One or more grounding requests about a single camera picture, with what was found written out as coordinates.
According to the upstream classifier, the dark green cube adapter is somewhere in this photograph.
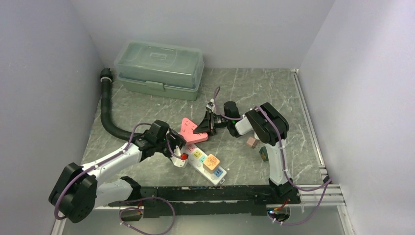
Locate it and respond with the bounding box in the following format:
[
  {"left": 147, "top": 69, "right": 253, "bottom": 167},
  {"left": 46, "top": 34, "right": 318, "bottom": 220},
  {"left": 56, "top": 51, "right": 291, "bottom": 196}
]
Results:
[{"left": 259, "top": 146, "right": 269, "bottom": 162}]

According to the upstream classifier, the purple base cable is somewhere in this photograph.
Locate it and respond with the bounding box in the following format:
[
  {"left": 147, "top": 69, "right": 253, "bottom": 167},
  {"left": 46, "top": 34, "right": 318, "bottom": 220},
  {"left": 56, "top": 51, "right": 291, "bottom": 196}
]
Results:
[
  {"left": 119, "top": 196, "right": 177, "bottom": 235},
  {"left": 268, "top": 186, "right": 328, "bottom": 227}
]

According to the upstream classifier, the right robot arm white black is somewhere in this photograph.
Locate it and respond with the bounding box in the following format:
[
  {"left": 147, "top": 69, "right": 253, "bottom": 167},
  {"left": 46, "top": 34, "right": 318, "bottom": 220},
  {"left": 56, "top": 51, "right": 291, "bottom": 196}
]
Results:
[{"left": 193, "top": 101, "right": 294, "bottom": 203}]

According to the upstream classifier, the pink triangular power strip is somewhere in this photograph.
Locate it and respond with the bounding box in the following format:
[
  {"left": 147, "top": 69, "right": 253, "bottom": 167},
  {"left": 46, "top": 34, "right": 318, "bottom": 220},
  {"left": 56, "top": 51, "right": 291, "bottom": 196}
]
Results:
[{"left": 180, "top": 117, "right": 208, "bottom": 145}]

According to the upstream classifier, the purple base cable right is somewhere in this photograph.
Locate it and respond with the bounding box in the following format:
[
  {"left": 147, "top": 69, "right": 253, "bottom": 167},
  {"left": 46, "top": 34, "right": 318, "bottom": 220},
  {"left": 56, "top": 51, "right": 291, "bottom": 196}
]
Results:
[{"left": 268, "top": 186, "right": 328, "bottom": 227}]

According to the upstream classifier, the white multicolour power strip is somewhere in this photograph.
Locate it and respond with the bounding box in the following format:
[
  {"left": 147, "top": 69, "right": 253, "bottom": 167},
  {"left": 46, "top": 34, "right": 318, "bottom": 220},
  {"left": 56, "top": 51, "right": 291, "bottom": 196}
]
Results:
[{"left": 181, "top": 144, "right": 227, "bottom": 186}]

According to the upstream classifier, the black corrugated hose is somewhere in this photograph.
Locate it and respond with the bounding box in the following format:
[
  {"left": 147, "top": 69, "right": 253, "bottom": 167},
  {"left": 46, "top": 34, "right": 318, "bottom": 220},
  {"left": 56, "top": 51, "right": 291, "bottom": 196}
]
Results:
[{"left": 98, "top": 68, "right": 141, "bottom": 141}]

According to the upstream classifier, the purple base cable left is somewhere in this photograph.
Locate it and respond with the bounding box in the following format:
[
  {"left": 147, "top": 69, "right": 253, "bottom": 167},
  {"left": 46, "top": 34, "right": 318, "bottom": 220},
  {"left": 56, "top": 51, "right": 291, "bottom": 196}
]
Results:
[{"left": 119, "top": 196, "right": 177, "bottom": 235}]

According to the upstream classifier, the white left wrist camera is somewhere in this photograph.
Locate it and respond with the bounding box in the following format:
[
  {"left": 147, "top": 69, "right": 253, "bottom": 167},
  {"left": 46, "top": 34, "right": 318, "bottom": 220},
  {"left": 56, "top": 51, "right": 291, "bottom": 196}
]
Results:
[{"left": 171, "top": 146, "right": 188, "bottom": 168}]

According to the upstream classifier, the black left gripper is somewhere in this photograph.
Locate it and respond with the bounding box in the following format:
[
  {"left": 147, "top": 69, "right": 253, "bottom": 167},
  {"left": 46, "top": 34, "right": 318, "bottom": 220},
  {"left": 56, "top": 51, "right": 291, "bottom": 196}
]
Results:
[{"left": 156, "top": 130, "right": 186, "bottom": 161}]

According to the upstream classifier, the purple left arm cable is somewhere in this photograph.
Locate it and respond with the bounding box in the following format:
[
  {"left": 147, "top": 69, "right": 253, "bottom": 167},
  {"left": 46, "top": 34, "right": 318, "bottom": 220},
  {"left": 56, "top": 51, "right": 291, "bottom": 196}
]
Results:
[{"left": 53, "top": 122, "right": 153, "bottom": 220}]

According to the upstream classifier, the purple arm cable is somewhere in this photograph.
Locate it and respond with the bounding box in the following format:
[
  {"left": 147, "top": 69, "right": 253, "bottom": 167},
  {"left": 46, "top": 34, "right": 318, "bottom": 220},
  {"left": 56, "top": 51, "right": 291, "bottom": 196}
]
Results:
[
  {"left": 212, "top": 86, "right": 333, "bottom": 192},
  {"left": 53, "top": 122, "right": 153, "bottom": 220}
]

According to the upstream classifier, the tan cube plug adapter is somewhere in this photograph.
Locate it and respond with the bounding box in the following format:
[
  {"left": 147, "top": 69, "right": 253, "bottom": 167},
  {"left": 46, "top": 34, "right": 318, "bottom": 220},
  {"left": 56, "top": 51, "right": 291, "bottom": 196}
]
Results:
[{"left": 203, "top": 154, "right": 220, "bottom": 173}]

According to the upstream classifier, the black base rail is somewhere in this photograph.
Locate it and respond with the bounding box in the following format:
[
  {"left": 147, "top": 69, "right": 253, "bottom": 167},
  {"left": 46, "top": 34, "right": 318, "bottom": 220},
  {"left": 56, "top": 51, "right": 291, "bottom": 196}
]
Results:
[{"left": 110, "top": 185, "right": 301, "bottom": 216}]

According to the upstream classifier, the aluminium frame rail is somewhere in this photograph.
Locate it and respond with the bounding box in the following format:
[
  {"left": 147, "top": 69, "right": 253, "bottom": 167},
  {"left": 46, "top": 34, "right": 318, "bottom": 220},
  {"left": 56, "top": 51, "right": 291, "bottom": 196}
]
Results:
[{"left": 48, "top": 68, "right": 346, "bottom": 227}]

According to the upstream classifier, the small pink cube adapter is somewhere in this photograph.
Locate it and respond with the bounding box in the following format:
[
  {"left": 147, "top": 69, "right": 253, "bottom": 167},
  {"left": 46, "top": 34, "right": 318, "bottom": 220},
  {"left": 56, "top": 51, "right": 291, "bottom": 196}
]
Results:
[{"left": 246, "top": 137, "right": 259, "bottom": 149}]

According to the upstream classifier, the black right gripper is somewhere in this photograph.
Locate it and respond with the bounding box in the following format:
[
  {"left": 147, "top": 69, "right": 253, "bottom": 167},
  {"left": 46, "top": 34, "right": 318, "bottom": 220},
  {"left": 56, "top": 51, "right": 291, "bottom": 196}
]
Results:
[{"left": 193, "top": 111, "right": 231, "bottom": 137}]

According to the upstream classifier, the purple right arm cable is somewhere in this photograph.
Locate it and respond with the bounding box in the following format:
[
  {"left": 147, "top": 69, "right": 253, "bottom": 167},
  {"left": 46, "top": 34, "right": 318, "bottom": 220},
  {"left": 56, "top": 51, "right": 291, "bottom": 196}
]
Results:
[{"left": 212, "top": 86, "right": 333, "bottom": 192}]

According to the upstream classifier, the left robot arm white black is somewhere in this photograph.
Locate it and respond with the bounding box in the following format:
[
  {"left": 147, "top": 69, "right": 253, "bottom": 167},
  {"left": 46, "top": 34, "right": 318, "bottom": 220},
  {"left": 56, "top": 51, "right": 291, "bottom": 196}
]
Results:
[{"left": 48, "top": 120, "right": 187, "bottom": 223}]

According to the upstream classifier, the translucent green plastic box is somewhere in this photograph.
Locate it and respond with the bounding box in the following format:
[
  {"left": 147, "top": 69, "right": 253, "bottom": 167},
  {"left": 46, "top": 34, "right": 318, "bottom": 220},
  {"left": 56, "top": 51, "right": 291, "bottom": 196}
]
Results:
[{"left": 114, "top": 41, "right": 205, "bottom": 101}]

